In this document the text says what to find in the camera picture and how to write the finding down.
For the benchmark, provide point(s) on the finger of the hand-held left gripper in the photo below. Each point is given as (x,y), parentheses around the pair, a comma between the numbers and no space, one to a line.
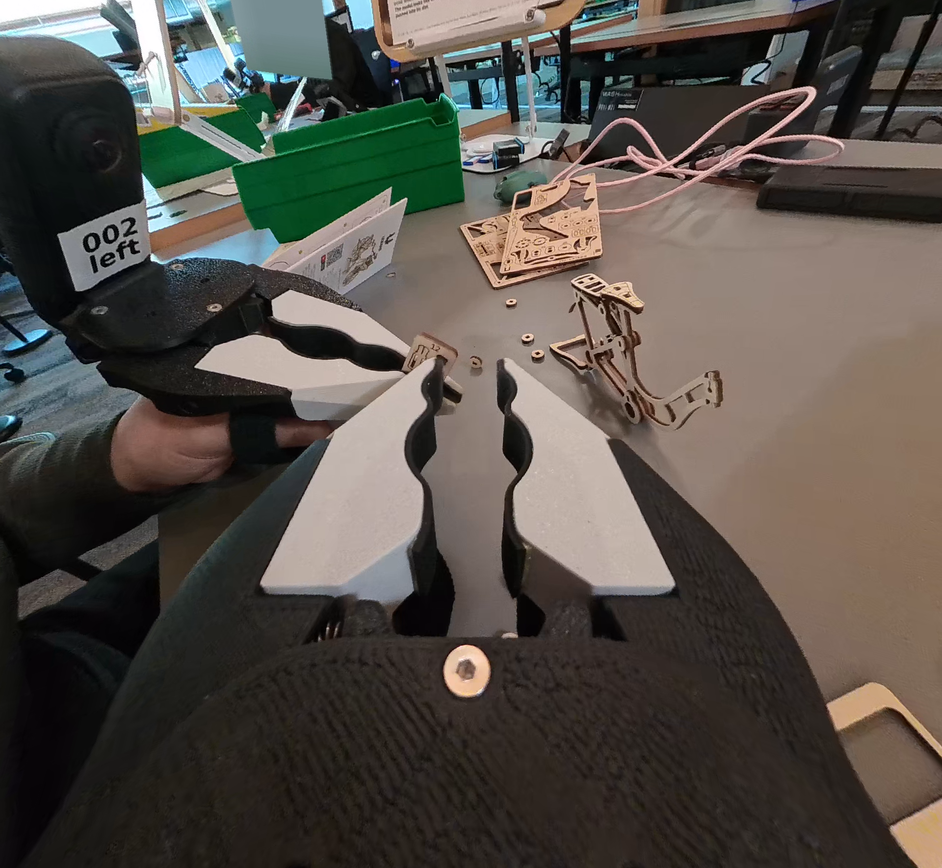
(324,389)
(324,316)

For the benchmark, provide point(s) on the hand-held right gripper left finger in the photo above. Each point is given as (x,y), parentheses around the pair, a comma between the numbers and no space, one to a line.
(353,500)

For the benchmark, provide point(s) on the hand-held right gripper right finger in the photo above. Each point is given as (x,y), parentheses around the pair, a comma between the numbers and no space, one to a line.
(581,515)

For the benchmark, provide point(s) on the small slotted wooden part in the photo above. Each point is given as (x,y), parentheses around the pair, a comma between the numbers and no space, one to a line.
(430,351)

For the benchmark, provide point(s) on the person's left forearm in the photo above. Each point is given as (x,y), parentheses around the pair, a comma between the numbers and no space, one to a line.
(51,485)

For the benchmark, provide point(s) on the emptied wooden parts sheet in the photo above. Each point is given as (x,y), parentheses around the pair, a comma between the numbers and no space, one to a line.
(846,706)

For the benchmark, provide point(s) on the person's left hand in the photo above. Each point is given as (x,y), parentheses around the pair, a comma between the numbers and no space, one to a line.
(162,448)

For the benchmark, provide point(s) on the instruction booklet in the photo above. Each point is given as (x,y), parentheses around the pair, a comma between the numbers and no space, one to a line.
(353,242)

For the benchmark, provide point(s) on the green plastic bin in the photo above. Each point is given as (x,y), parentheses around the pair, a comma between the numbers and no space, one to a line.
(346,169)
(184,154)

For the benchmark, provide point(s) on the scattered wooden washers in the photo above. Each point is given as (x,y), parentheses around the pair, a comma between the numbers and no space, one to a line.
(533,353)

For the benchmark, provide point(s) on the wooden board on stand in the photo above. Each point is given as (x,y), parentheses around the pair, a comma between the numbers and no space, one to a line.
(221,138)

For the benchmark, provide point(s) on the small blue black device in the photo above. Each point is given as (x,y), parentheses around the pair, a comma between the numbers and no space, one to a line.
(509,152)

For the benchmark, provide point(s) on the black labelled box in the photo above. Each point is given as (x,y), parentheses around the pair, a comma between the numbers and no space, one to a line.
(684,117)

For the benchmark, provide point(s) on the black flat case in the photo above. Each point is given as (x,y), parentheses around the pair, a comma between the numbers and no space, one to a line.
(846,191)

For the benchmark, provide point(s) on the long wooden desk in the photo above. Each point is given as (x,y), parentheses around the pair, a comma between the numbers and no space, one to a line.
(699,21)

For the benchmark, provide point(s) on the wooden bicycle model frame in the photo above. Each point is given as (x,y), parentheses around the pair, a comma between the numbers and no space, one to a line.
(611,353)

